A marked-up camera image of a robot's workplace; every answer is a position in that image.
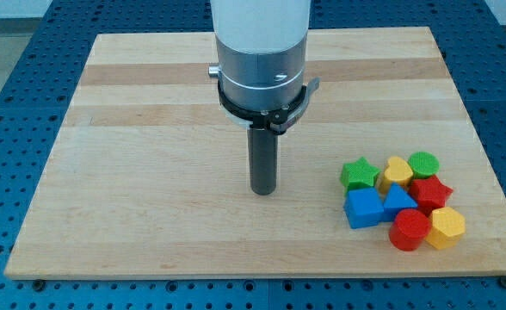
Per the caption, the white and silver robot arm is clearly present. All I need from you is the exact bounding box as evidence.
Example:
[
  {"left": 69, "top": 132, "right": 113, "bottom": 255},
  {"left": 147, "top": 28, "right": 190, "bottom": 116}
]
[{"left": 210, "top": 0, "right": 311, "bottom": 111}]

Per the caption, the wooden board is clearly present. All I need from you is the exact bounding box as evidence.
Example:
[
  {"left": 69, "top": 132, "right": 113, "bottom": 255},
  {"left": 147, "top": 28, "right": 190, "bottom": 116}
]
[{"left": 5, "top": 27, "right": 506, "bottom": 280}]

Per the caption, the blue cube block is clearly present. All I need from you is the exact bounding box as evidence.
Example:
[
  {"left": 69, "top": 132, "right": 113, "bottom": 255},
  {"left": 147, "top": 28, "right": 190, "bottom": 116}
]
[{"left": 343, "top": 187, "right": 384, "bottom": 229}]

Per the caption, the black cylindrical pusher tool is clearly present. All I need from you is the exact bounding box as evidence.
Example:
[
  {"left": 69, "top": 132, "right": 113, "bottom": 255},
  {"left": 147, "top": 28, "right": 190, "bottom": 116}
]
[{"left": 248, "top": 129, "right": 278, "bottom": 195}]

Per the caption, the green star block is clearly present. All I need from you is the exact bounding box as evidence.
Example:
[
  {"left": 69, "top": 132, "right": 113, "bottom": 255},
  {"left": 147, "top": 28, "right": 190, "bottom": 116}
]
[{"left": 339, "top": 157, "right": 380, "bottom": 195}]

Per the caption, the yellow heart block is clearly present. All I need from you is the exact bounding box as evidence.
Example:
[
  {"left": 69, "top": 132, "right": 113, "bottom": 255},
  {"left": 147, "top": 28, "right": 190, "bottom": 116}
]
[{"left": 379, "top": 156, "right": 414, "bottom": 194}]

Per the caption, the blue triangle block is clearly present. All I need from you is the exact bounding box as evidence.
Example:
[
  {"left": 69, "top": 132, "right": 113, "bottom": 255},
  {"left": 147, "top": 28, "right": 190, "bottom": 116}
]
[{"left": 381, "top": 183, "right": 417, "bottom": 222}]

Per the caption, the green cylinder block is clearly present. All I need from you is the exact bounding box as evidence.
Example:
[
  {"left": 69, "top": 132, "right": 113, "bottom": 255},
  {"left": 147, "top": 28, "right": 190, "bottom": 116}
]
[{"left": 407, "top": 152, "right": 440, "bottom": 179}]

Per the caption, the red cylinder block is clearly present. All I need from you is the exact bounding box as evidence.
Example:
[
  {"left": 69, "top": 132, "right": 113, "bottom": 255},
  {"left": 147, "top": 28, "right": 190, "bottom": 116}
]
[{"left": 388, "top": 208, "right": 432, "bottom": 251}]

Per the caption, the red star block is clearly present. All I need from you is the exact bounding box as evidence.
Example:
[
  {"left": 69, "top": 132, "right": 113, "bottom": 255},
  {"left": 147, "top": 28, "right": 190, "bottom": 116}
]
[{"left": 408, "top": 175, "right": 454, "bottom": 216}]

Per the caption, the yellow hexagon block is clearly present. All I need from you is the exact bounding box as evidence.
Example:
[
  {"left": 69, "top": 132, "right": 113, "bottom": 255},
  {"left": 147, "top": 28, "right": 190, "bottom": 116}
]
[{"left": 425, "top": 207, "right": 466, "bottom": 250}]

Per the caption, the black clamp ring with lever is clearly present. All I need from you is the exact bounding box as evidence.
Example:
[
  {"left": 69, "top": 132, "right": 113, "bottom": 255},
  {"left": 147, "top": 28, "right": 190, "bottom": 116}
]
[{"left": 217, "top": 77, "right": 321, "bottom": 136}]

